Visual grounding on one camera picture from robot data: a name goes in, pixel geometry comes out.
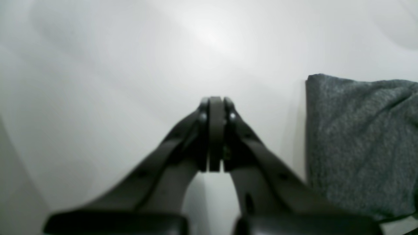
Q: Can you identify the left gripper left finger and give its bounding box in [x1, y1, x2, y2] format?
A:
[43, 98, 209, 235]

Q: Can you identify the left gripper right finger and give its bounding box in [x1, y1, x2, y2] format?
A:
[209, 97, 383, 235]

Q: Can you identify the grey t-shirt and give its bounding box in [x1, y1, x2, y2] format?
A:
[305, 73, 418, 220]

